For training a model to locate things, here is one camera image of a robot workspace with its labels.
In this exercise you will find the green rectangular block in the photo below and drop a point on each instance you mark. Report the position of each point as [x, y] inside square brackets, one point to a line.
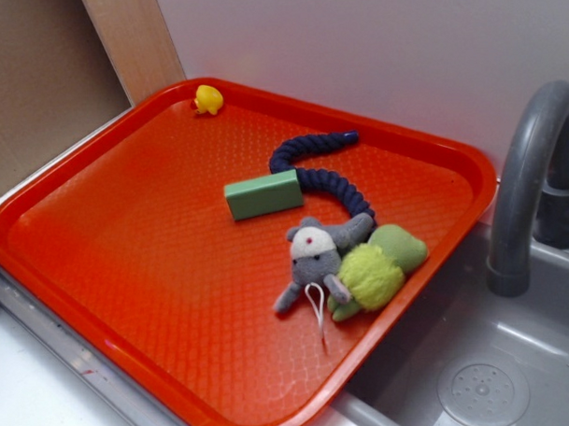
[260, 196]

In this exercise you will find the grey plush elephant toy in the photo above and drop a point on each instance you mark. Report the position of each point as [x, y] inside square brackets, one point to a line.
[316, 254]

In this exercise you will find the green plush toy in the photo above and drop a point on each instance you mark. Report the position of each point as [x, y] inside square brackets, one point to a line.
[374, 271]

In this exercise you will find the grey toy sink basin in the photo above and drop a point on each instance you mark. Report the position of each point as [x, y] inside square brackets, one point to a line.
[464, 356]

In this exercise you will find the yellow rubber duck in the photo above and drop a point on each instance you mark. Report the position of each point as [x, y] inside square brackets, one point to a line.
[207, 100]

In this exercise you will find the wooden board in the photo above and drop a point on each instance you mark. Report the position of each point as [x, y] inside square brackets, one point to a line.
[138, 44]

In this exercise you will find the orange plastic tray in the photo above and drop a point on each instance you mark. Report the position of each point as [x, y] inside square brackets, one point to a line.
[130, 242]

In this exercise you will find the grey plastic faucet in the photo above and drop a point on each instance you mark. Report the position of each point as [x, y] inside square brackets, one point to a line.
[533, 198]

